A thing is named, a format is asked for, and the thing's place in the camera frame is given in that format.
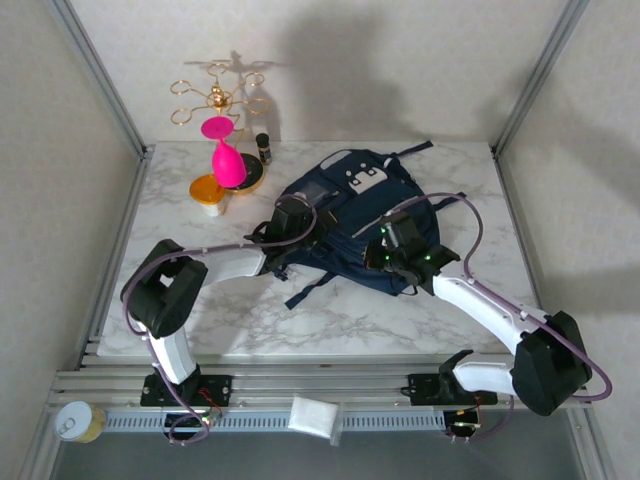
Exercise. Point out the navy blue backpack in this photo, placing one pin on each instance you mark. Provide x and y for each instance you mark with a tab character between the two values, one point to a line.
370	200

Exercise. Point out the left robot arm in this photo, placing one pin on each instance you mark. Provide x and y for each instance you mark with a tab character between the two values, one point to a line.
230	262

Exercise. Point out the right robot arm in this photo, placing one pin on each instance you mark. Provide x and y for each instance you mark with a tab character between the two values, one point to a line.
480	305

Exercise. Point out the round black gold-rimmed base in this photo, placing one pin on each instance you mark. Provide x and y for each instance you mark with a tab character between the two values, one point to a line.
252	172

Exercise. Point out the small dark bottle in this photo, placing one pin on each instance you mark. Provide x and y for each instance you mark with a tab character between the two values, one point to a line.
264	149

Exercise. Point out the pink wine glass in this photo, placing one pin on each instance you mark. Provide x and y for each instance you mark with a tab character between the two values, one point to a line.
227	162

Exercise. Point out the orange lid jar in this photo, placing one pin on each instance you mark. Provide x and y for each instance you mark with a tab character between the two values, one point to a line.
205	190

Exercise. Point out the small black controller board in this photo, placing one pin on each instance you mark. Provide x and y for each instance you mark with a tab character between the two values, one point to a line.
462	424
187	424

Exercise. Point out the white foam pad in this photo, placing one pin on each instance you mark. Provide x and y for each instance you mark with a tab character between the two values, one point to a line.
312	417

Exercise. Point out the tin can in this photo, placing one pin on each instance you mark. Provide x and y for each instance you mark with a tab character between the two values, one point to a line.
75	422

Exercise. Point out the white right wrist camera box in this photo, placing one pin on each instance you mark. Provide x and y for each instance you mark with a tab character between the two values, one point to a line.
391	235

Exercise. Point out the aluminium side rail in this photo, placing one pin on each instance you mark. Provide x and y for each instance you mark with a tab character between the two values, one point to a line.
131	200
514	200

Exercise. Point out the aluminium frame rail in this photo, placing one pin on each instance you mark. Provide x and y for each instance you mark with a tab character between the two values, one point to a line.
325	387

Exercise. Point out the aluminium frame post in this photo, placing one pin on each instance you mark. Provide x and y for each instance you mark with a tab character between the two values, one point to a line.
539	75
100	75

